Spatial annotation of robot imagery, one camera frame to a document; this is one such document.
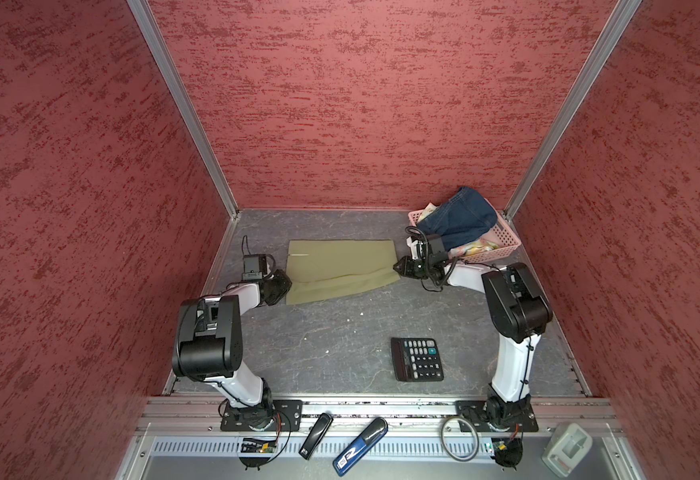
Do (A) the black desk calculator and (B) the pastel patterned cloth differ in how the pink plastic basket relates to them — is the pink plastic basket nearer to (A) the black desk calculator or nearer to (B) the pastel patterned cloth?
(B) the pastel patterned cloth

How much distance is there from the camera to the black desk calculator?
806 millimetres

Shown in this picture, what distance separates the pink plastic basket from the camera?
1.02m
